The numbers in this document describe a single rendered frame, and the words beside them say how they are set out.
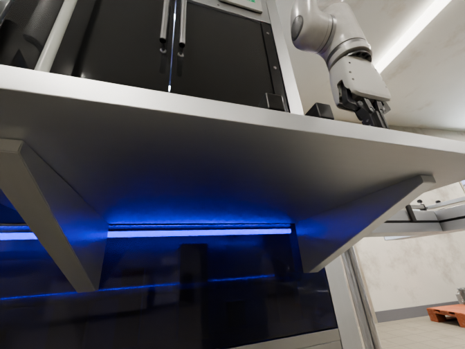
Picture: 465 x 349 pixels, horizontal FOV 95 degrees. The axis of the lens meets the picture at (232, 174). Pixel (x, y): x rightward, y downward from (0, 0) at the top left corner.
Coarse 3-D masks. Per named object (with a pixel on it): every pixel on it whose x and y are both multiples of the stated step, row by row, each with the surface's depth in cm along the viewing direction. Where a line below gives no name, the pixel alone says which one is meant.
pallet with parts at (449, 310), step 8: (464, 288) 283; (464, 296) 272; (464, 304) 274; (432, 312) 265; (440, 312) 256; (448, 312) 249; (456, 312) 241; (464, 312) 238; (432, 320) 265; (440, 320) 260; (448, 320) 261; (464, 320) 233
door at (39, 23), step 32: (32, 0) 67; (96, 0) 75; (128, 0) 80; (160, 0) 86; (0, 32) 59; (32, 32) 62; (96, 32) 69; (128, 32) 73; (160, 32) 78; (32, 64) 58; (64, 64) 61; (96, 64) 64; (128, 64) 68; (160, 64) 72
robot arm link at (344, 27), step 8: (328, 8) 48; (336, 8) 47; (344, 8) 47; (336, 16) 45; (344, 16) 46; (352, 16) 46; (336, 24) 44; (344, 24) 45; (352, 24) 45; (336, 32) 45; (344, 32) 44; (352, 32) 44; (360, 32) 44; (328, 40) 45; (336, 40) 45; (344, 40) 44; (328, 48) 46; (320, 56) 50; (328, 56) 46
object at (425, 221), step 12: (408, 204) 92; (396, 216) 89; (408, 216) 91; (420, 216) 93; (432, 216) 95; (384, 228) 84; (396, 228) 86; (408, 228) 88; (420, 228) 90; (432, 228) 92
